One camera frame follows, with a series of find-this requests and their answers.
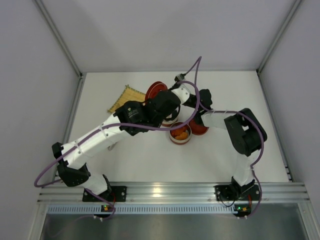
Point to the orange fried piece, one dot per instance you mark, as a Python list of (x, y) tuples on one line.
[(183, 136)]

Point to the red lid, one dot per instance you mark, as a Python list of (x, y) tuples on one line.
[(154, 89), (197, 129)]

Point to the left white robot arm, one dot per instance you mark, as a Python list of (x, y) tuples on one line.
[(130, 119)]

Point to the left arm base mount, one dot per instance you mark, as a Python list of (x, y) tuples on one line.
[(116, 194)]

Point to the steel red bowl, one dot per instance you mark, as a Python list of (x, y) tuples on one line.
[(181, 142), (172, 118)]

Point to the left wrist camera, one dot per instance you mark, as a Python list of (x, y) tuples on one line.
[(183, 92)]

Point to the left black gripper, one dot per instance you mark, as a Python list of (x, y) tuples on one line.
[(172, 114)]

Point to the metal tongs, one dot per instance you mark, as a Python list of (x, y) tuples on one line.
[(111, 147)]

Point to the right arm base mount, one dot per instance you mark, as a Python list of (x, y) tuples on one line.
[(231, 192)]

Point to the bamboo mat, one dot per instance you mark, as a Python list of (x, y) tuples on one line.
[(129, 94)]

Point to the aluminium rail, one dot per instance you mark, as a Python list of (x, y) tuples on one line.
[(174, 193)]

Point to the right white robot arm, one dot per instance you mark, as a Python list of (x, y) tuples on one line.
[(246, 134)]

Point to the slotted cable duct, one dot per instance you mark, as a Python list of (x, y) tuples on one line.
[(139, 209)]

